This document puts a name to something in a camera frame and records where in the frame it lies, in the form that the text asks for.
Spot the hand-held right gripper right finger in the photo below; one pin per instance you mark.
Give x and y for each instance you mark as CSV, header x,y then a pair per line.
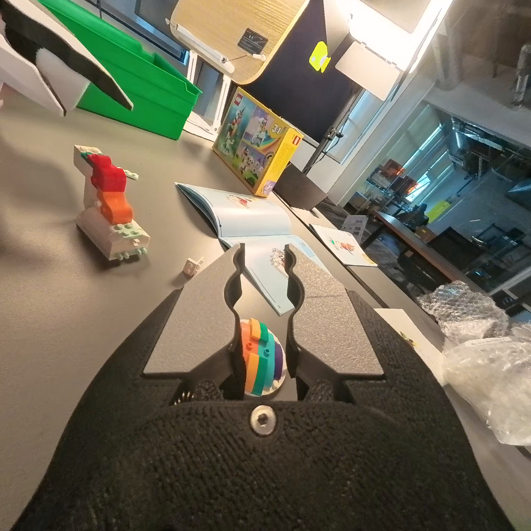
x,y
336,332

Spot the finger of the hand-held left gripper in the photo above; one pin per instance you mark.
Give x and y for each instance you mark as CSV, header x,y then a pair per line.
x,y
49,37
25,70

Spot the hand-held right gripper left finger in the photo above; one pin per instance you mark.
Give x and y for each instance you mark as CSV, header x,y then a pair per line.
x,y
191,332

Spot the small white lego piece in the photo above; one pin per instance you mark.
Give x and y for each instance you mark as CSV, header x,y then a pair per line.
x,y
191,267

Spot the green plastic bin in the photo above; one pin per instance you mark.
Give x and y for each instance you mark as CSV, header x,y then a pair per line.
x,y
137,91

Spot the white red green lego model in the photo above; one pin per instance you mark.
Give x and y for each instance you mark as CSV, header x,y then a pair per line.
x,y
112,199

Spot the round rainbow lego build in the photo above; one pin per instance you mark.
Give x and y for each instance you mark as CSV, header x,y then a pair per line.
x,y
261,356

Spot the yellow lego box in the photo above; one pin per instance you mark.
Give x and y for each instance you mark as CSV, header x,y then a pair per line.
x,y
257,141

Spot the white folded leaflet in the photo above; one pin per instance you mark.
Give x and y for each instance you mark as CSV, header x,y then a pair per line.
x,y
398,332

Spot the closed booklet orange animal cover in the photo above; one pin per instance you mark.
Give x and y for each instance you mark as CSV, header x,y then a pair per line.
x,y
344,244

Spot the printed white paper sheet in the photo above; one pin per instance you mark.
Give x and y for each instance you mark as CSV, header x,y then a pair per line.
x,y
354,226

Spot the long brown desk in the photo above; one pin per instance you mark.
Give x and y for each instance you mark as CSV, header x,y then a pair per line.
x,y
398,226

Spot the bubble wrap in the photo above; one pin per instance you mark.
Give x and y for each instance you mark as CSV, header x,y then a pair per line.
x,y
460,311

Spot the open light blue instruction booklet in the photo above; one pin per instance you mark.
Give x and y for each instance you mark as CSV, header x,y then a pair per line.
x,y
249,215

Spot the black office chair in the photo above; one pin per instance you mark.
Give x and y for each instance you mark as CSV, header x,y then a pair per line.
x,y
452,249

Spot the black cardboard box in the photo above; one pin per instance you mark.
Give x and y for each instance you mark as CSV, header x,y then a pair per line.
x,y
300,188

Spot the clear plastic bag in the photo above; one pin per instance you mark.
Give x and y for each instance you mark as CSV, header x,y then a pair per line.
x,y
489,381

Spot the wooden board stand white base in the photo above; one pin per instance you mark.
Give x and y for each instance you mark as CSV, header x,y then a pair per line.
x,y
232,29

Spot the grey light stand pole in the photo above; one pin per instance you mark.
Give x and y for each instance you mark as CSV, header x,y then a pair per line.
x,y
327,137

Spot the large black panel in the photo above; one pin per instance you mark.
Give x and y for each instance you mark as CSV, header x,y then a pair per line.
x,y
290,99

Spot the white studio light panel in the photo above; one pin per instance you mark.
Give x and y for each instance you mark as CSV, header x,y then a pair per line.
x,y
373,66

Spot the yellow-green camera logo sign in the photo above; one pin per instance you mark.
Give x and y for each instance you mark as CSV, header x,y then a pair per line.
x,y
319,56

